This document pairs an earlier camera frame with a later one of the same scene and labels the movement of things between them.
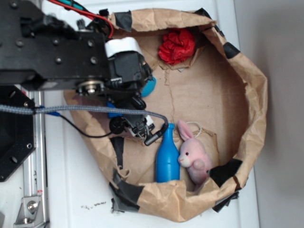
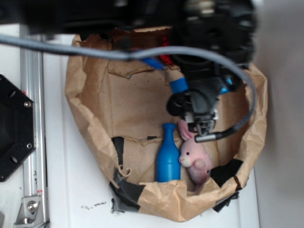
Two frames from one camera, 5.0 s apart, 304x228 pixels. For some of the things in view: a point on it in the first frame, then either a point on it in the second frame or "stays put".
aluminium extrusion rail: (35, 174) stays put
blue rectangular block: (112, 114) → (179, 85)
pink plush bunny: (193, 156) stays put
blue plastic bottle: (167, 160) stays put
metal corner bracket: (30, 213) stays put
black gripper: (129, 71) → (227, 27)
